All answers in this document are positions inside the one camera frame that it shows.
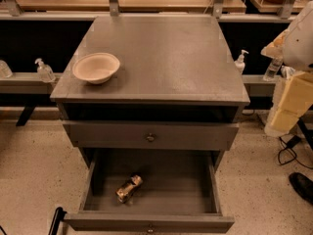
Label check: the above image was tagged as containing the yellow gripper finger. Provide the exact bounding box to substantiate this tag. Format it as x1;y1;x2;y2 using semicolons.
269;71;313;132

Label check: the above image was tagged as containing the orange soda can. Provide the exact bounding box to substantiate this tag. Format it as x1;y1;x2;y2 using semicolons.
115;175;143;203

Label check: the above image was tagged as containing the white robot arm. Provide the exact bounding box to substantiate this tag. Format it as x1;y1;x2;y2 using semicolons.
261;1;313;137

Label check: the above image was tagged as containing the grey wooden drawer cabinet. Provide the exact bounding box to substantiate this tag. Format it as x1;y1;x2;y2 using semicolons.
51;15;249;162

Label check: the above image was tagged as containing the open grey lower drawer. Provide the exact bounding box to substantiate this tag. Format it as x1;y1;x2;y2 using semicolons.
65;149;234;233

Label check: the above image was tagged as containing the closed grey upper drawer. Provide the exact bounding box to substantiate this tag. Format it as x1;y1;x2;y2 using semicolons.
63;120;239;151

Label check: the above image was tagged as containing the folded white cloth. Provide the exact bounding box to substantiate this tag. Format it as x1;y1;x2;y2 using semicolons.
281;66;295;79

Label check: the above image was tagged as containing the clear plastic water bottle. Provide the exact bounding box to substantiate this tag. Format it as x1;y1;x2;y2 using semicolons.
263;58;283;81

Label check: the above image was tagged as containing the white pump bottle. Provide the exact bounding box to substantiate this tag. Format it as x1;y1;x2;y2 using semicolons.
235;50;247;73

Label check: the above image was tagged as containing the black shoe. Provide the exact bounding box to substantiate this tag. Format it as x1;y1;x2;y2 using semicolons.
289;172;313;205

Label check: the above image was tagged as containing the white paper bowl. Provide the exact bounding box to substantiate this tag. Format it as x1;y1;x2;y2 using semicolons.
72;53;120;84

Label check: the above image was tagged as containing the clear pump sanitizer bottle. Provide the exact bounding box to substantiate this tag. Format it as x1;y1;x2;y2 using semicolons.
35;58;56;83

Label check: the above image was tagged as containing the black cable on floor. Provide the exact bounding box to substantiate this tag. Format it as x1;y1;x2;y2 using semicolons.
277;134;313;170

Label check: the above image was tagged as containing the black handle bottom left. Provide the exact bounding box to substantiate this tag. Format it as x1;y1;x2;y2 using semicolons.
48;207;67;235

